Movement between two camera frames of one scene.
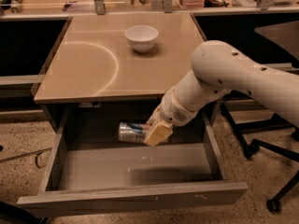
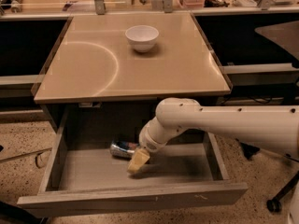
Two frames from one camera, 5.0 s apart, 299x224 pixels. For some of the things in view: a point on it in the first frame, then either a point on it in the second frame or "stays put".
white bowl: (141, 37) stays put
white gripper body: (173, 109) → (149, 144)
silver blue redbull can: (132, 132) → (123, 149)
